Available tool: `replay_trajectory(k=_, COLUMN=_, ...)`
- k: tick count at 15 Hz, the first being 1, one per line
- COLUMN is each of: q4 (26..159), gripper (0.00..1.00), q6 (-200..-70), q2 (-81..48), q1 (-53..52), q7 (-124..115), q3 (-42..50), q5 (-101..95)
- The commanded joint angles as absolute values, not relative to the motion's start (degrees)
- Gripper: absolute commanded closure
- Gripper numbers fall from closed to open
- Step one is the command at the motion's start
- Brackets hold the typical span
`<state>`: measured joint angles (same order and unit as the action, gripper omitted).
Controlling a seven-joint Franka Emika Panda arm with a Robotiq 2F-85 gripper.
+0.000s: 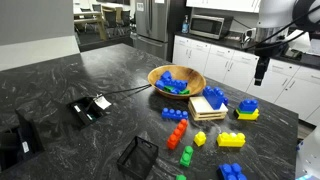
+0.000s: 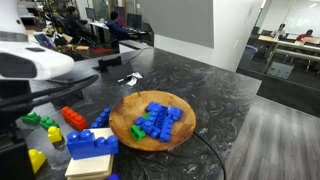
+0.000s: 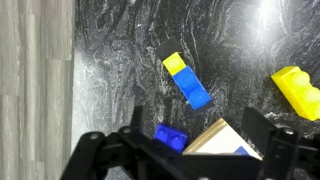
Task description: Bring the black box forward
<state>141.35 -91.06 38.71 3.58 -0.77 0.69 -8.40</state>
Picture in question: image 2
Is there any small green toy block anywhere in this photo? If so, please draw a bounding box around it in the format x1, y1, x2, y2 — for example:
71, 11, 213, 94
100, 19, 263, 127
20, 111, 42, 124

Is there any person in blue shirt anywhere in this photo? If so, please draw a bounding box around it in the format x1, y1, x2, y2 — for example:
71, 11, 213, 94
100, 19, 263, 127
105, 11, 134, 43

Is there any person in dark jacket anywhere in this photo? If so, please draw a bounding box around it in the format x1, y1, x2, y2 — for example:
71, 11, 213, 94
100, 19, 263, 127
63, 5, 91, 39

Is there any round wooden bowl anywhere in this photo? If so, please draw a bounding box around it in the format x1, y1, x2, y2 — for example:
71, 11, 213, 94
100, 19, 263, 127
108, 89, 198, 153

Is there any thin black table cable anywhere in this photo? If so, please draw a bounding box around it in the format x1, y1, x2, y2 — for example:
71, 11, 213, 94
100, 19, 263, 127
192, 130, 228, 180

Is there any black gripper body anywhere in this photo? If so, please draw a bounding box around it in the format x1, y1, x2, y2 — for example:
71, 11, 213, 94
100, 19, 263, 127
0, 79, 35, 180

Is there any long wooden office table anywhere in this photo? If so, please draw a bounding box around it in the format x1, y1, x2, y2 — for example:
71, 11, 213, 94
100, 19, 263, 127
258, 34, 320, 73

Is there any green two-stud block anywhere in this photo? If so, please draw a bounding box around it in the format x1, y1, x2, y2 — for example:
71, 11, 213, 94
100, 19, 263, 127
39, 115, 60, 130

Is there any long yellow toy block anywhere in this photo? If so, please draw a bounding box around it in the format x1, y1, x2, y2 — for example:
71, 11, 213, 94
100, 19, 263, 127
28, 148, 48, 175

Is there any light wooden board stack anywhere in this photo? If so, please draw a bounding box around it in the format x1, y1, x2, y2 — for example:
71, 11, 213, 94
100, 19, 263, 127
64, 127, 116, 180

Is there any person in red shirt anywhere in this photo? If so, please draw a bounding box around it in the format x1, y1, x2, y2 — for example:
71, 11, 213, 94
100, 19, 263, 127
295, 29, 315, 43

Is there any small yellow toy block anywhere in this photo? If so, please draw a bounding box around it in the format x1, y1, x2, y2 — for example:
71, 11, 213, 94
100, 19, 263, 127
47, 125, 64, 144

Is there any grey square panel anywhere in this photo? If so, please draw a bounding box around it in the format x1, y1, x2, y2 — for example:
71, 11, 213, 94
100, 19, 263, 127
266, 61, 295, 80

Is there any person in white shirt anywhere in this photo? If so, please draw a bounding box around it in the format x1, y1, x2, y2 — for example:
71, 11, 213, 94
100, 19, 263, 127
271, 23, 287, 39

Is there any white paper tag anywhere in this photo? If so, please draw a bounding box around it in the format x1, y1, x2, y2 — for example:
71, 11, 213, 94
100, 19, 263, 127
125, 71, 144, 88

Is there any long red toy block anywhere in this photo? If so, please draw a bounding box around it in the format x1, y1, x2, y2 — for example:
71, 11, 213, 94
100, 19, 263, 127
60, 105, 88, 132

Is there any dark computer monitor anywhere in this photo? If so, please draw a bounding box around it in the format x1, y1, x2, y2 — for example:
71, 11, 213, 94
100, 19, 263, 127
126, 13, 143, 30
85, 7, 98, 22

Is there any large blue toy block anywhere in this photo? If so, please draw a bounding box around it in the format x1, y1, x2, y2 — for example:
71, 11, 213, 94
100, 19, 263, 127
65, 129, 120, 161

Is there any black table outlet box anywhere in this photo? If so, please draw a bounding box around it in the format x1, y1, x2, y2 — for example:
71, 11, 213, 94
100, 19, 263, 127
92, 55, 135, 82

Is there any long blue four-stud block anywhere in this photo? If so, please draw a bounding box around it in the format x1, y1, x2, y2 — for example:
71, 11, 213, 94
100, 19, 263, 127
90, 107, 112, 129

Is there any blue bin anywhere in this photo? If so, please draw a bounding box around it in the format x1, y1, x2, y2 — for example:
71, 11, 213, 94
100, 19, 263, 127
240, 44, 258, 68

